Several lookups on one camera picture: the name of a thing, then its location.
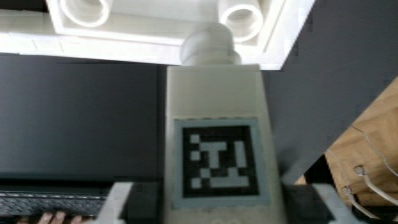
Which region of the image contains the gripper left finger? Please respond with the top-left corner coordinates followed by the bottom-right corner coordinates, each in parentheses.
top-left (99, 182), bottom-right (161, 224)

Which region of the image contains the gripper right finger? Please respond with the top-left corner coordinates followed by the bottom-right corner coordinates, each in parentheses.
top-left (283, 184), bottom-right (363, 224)

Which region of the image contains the white leg with tag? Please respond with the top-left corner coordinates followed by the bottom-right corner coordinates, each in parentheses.
top-left (164, 23), bottom-right (289, 224)

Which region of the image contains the white square tabletop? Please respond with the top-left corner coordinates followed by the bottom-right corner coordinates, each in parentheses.
top-left (47, 0), bottom-right (317, 70)

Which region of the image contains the person hand at keyboard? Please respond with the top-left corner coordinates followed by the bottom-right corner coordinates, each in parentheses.
top-left (17, 211), bottom-right (91, 224)

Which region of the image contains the black keyboard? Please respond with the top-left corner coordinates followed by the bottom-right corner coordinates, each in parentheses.
top-left (0, 191), bottom-right (107, 216)

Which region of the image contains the white U-shaped obstacle fence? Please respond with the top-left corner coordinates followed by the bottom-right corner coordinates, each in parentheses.
top-left (0, 9), bottom-right (182, 65)

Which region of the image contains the wooden board with wires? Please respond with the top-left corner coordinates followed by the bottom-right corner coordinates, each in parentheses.
top-left (324, 76), bottom-right (398, 209)

